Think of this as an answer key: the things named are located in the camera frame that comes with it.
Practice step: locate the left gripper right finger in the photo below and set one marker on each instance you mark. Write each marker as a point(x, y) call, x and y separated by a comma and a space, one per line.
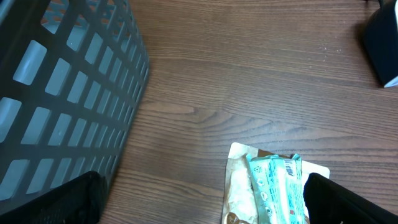
point(328, 202)

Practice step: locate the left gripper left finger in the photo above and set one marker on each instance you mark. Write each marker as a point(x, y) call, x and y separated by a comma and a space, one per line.
point(81, 200)

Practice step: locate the mint green snack bar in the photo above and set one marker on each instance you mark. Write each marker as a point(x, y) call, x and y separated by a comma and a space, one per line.
point(278, 191)

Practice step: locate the brown snack pouch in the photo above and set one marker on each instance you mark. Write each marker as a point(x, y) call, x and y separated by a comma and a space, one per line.
point(239, 205)

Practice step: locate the white barcode scanner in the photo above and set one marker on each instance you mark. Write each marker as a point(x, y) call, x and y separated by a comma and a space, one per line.
point(380, 42)

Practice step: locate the grey plastic mesh basket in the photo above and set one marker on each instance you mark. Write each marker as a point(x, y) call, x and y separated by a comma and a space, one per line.
point(73, 73)

